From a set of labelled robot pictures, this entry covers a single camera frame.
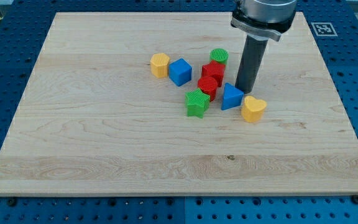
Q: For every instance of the light wooden board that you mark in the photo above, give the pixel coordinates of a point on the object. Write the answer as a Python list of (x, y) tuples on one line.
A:
[(95, 122)]

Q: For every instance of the yellow hexagon block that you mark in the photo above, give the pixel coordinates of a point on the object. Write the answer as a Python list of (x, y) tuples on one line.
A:
[(159, 65)]

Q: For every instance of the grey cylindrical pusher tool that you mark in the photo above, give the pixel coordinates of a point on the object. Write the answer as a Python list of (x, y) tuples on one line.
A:
[(250, 63)]

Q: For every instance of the yellow heart block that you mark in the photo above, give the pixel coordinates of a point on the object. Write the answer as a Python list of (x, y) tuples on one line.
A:
[(253, 109)]

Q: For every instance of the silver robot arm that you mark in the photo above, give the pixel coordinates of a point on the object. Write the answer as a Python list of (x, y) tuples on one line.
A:
[(261, 20)]

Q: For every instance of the green cylinder block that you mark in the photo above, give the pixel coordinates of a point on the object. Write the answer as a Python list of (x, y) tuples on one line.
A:
[(219, 55)]

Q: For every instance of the blue cube block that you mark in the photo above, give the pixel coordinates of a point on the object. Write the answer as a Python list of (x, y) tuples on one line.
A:
[(180, 72)]

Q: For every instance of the red cylinder block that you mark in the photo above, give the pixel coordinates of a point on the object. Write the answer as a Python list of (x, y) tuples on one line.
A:
[(208, 85)]

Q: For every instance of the green star block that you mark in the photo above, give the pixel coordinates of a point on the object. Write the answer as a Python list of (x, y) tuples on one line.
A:
[(196, 103)]

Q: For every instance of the blue triangle block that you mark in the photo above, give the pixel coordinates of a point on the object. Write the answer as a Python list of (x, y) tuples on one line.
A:
[(232, 97)]

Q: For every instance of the white fiducial marker tag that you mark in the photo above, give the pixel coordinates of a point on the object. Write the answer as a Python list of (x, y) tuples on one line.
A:
[(324, 29)]

